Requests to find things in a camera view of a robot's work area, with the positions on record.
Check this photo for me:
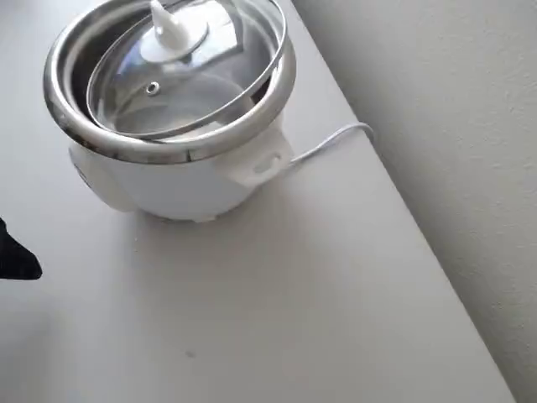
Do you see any white rice cooker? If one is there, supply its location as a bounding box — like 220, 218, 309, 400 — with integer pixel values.
43, 0, 298, 222

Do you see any white power cord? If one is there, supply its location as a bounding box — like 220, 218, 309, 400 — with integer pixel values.
288, 122, 377, 167

